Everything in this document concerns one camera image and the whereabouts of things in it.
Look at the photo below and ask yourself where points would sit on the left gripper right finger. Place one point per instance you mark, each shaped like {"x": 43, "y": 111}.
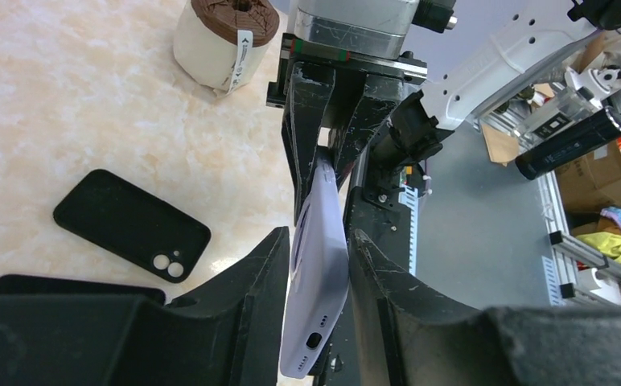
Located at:
{"x": 409, "y": 334}

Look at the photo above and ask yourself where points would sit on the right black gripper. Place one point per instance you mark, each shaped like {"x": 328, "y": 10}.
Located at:
{"x": 367, "y": 34}

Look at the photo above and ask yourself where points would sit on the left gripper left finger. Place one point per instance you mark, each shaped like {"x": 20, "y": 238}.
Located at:
{"x": 226, "y": 331}

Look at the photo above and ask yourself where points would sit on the phone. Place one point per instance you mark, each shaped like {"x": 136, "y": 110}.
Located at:
{"x": 319, "y": 275}

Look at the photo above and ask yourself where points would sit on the black phone case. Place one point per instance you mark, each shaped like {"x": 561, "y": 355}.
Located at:
{"x": 137, "y": 226}

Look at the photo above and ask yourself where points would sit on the black smartphone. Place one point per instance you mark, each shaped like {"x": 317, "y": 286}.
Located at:
{"x": 17, "y": 284}

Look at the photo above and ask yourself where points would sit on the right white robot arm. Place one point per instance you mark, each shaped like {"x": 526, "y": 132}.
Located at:
{"x": 342, "y": 67}

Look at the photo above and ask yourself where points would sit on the paper cup with label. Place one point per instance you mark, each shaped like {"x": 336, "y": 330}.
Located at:
{"x": 220, "y": 44}

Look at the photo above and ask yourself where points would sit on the cardboard box clutter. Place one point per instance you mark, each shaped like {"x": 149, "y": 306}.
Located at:
{"x": 592, "y": 182}

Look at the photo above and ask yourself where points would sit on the black flashlight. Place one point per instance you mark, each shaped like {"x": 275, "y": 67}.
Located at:
{"x": 578, "y": 140}

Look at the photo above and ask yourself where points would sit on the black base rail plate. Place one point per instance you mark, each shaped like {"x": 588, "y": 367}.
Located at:
{"x": 380, "y": 216}

